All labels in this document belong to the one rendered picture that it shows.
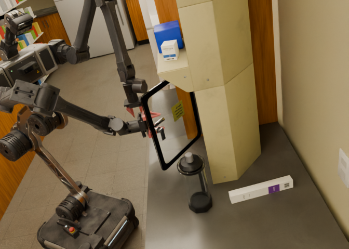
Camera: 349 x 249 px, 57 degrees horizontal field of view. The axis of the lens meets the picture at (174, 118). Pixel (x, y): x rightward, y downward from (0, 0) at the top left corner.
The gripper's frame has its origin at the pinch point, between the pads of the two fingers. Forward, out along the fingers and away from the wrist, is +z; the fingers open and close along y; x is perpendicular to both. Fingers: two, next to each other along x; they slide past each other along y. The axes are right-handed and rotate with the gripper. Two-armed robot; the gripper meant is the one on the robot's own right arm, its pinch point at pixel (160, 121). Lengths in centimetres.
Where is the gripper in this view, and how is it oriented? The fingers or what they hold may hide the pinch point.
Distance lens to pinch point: 144.7
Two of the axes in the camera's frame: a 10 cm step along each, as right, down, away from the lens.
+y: -2.2, -8.3, -5.2
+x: -0.2, -5.2, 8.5
